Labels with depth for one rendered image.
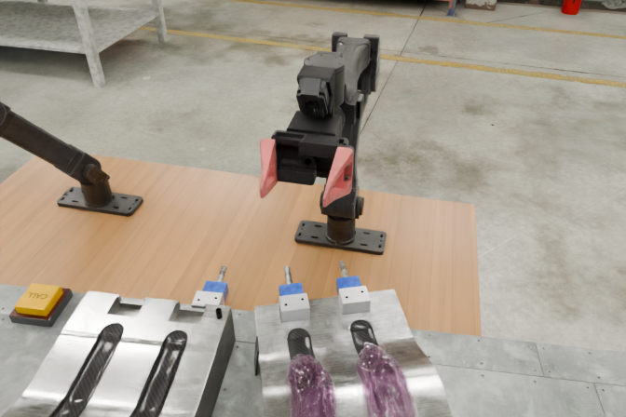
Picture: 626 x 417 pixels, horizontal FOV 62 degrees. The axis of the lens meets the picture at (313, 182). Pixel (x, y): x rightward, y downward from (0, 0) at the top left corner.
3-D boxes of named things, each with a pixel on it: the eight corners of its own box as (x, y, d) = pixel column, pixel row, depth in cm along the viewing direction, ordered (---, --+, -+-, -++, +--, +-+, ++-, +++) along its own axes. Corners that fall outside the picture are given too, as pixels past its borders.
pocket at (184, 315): (180, 315, 91) (177, 300, 89) (210, 317, 91) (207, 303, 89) (171, 335, 88) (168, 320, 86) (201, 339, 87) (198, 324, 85)
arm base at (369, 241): (386, 227, 107) (389, 208, 113) (292, 214, 111) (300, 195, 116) (383, 255, 112) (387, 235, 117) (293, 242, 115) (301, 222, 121)
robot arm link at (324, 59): (355, 73, 68) (367, 40, 77) (291, 67, 69) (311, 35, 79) (351, 147, 74) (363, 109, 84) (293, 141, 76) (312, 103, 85)
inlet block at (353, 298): (328, 273, 103) (329, 252, 100) (352, 270, 104) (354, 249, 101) (342, 324, 93) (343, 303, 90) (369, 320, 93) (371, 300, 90)
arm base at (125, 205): (123, 190, 118) (138, 173, 124) (46, 179, 122) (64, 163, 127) (130, 217, 123) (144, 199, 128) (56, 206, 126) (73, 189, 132)
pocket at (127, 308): (122, 308, 93) (117, 293, 90) (151, 311, 92) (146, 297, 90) (111, 328, 89) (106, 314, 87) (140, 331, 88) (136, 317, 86)
